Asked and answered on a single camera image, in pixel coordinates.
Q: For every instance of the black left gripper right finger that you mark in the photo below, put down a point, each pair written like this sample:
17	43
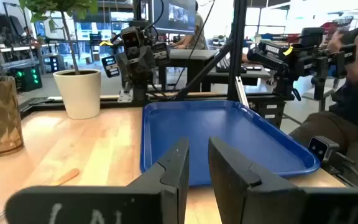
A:
259	199

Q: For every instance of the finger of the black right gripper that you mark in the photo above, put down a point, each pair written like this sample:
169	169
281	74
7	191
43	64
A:
161	53
110	67

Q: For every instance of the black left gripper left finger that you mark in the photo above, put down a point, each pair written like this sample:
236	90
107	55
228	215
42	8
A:
104	202

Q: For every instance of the blue plastic tray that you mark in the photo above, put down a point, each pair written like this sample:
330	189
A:
228	130

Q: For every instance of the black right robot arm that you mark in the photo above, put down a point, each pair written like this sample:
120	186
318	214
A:
138	90

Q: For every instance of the yellow tag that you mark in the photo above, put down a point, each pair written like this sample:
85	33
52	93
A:
288	50
106	43

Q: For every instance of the grey office desk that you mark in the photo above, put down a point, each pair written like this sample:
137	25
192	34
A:
191	55

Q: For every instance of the dark monitor screen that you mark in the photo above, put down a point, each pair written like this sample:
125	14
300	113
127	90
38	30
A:
174	15

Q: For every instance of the white plant pot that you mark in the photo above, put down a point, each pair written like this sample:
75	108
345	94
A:
78	93

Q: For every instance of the person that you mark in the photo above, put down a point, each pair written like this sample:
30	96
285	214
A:
197	31
353	118

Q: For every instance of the blue-lit computer case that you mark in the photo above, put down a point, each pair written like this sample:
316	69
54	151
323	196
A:
54	63

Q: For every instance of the black keyboard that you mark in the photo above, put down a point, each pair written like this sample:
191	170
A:
225	65

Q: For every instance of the green-lit computer case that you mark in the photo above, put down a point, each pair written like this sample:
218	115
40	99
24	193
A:
26	79

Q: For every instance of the green leafy plant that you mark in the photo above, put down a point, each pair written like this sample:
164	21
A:
42	6

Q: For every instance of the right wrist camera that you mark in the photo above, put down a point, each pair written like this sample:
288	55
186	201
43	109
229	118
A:
130	39

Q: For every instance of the black aluminium table frame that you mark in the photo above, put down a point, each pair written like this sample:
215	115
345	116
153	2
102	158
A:
237	62

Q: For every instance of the small table-level camera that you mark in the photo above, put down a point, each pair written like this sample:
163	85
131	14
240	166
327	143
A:
319	149

